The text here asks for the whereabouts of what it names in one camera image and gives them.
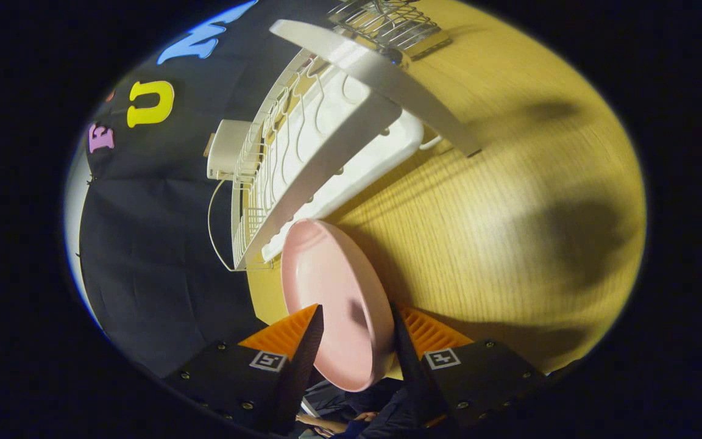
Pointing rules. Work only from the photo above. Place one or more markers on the pink plate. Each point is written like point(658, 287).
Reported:
point(333, 292)

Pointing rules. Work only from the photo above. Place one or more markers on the black backdrop cloth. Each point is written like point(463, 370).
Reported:
point(156, 244)

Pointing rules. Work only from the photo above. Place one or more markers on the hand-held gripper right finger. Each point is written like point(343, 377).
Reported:
point(415, 372)

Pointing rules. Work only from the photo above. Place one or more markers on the white drip tray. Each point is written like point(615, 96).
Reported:
point(387, 152)

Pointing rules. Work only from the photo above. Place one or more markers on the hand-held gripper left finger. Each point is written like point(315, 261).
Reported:
point(302, 372)

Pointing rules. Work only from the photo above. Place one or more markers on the white toaster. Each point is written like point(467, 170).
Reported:
point(229, 149)

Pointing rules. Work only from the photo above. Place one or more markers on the person's dark clothing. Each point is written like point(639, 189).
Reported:
point(390, 408)

